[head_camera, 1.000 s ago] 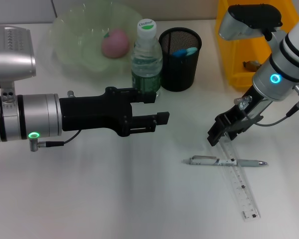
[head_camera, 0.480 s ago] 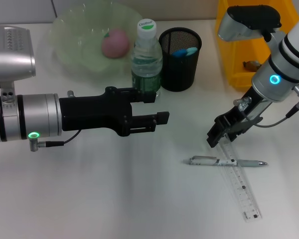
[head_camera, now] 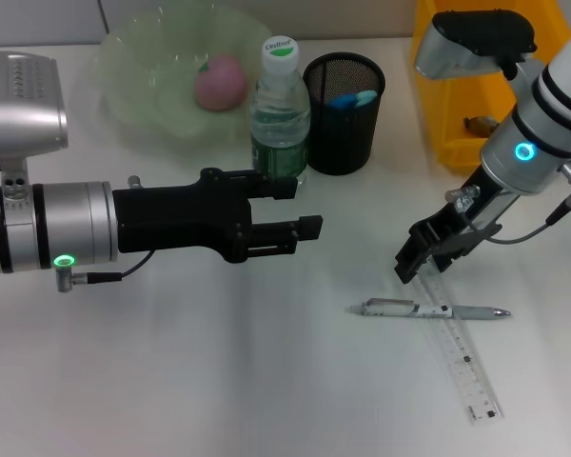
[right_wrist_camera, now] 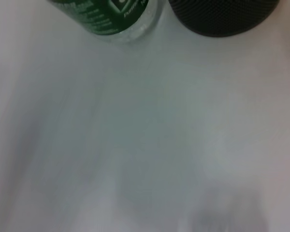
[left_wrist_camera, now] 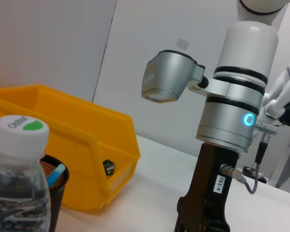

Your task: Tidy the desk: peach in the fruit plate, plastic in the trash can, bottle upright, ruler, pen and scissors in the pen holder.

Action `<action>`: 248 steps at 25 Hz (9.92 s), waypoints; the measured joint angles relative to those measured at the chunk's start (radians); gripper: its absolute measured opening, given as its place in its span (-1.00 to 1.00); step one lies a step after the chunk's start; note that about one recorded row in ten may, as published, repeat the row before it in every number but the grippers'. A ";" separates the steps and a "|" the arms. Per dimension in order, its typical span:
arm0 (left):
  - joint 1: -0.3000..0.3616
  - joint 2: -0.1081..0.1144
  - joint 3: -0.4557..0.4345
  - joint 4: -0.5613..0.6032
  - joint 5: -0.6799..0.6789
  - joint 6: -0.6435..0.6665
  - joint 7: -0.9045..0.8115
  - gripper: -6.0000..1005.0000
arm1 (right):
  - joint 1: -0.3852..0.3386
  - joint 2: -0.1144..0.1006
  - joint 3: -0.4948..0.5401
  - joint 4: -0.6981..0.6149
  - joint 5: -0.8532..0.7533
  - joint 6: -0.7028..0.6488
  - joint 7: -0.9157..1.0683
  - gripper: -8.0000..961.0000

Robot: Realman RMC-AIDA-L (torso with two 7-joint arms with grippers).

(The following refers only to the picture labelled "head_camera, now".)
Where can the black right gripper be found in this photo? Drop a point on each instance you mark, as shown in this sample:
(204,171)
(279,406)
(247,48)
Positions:
(476,219)

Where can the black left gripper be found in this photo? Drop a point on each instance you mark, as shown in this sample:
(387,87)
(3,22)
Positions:
(181,219)

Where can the clear green-label water bottle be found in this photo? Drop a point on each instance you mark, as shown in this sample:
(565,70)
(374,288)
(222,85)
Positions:
(281,124)

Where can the clear plastic ruler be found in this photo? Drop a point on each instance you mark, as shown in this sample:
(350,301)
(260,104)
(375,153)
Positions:
(466,362)

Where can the blue plastic scissors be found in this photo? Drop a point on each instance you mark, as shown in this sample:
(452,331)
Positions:
(349,101)

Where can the green plastic wrapper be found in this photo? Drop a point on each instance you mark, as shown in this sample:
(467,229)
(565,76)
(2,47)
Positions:
(480,126)

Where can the pink toy peach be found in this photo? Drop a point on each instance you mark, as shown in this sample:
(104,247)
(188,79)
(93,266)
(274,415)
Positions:
(221,85)

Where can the grey ballpoint pen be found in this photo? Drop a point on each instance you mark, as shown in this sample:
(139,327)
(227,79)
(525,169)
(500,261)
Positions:
(390,309)

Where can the black mesh pen holder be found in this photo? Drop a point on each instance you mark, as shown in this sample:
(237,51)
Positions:
(342,138)

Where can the translucent green fruit bowl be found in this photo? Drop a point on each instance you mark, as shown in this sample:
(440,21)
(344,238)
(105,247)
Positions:
(143,71)

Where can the yellow plastic bin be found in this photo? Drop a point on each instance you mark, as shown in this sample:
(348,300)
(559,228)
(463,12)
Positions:
(466,105)

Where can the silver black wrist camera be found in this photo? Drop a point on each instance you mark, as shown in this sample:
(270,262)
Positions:
(26,109)

